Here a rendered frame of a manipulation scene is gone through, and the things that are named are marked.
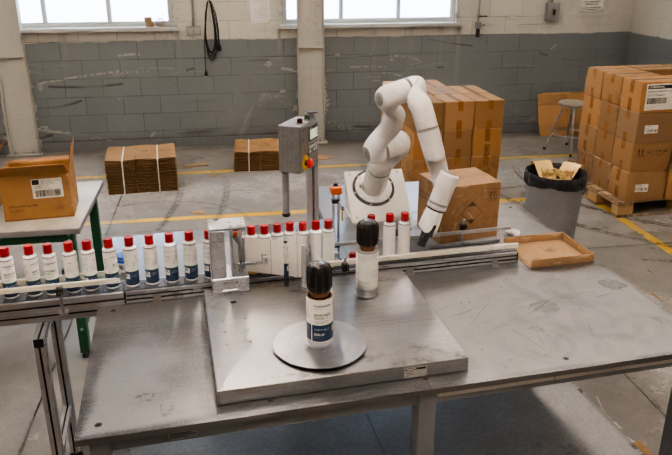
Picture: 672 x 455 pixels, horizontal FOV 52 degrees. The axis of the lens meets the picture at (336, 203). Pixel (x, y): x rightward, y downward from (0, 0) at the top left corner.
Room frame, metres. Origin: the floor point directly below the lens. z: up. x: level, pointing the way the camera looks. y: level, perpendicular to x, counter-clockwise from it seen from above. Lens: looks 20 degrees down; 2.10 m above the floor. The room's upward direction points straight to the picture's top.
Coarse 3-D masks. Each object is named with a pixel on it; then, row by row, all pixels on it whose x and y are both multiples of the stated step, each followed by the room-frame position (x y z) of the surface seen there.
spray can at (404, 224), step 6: (402, 216) 2.68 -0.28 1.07; (408, 216) 2.69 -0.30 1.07; (402, 222) 2.68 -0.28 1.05; (408, 222) 2.68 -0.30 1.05; (402, 228) 2.67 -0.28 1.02; (408, 228) 2.67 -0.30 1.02; (402, 234) 2.67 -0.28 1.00; (408, 234) 2.67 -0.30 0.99; (402, 240) 2.67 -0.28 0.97; (408, 240) 2.67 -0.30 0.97; (402, 246) 2.67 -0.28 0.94; (408, 246) 2.68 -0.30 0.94; (402, 252) 2.67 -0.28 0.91; (408, 252) 2.68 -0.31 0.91
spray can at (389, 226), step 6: (390, 216) 2.66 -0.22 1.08; (384, 222) 2.68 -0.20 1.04; (390, 222) 2.66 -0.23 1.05; (384, 228) 2.67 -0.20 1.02; (390, 228) 2.65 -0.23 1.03; (384, 234) 2.66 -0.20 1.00; (390, 234) 2.65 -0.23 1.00; (384, 240) 2.66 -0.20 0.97; (390, 240) 2.65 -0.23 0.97; (384, 246) 2.66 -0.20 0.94; (390, 246) 2.65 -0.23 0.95; (384, 252) 2.66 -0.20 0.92; (390, 252) 2.65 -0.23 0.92
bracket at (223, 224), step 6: (210, 222) 2.43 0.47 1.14; (216, 222) 2.43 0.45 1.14; (222, 222) 2.43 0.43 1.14; (228, 222) 2.43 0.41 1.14; (234, 222) 2.43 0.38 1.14; (240, 222) 2.43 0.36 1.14; (210, 228) 2.37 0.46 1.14; (216, 228) 2.37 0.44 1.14; (222, 228) 2.37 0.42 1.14; (228, 228) 2.37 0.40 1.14; (234, 228) 2.37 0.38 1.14; (240, 228) 2.38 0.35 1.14
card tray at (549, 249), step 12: (504, 240) 2.93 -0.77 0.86; (516, 240) 2.95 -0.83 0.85; (528, 240) 2.96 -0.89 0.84; (540, 240) 2.98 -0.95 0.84; (552, 240) 2.99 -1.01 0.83; (564, 240) 2.98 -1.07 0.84; (528, 252) 2.85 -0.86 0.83; (540, 252) 2.85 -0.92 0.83; (552, 252) 2.85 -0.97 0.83; (564, 252) 2.85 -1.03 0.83; (576, 252) 2.85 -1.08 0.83; (588, 252) 2.79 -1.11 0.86; (528, 264) 2.72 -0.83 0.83; (540, 264) 2.70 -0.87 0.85; (552, 264) 2.71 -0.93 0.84; (564, 264) 2.72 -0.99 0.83
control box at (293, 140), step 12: (288, 120) 2.69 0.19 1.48; (312, 120) 2.70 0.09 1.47; (288, 132) 2.59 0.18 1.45; (300, 132) 2.58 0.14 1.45; (288, 144) 2.59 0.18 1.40; (300, 144) 2.58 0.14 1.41; (288, 156) 2.60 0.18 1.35; (300, 156) 2.58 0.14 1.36; (312, 156) 2.67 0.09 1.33; (288, 168) 2.60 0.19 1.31; (300, 168) 2.58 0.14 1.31
